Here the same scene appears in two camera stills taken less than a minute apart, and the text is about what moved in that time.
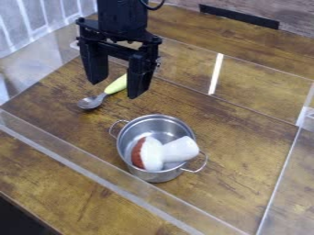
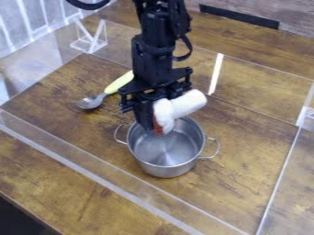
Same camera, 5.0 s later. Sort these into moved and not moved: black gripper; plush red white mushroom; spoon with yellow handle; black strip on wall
Moved: plush red white mushroom; black gripper
Not moved: black strip on wall; spoon with yellow handle
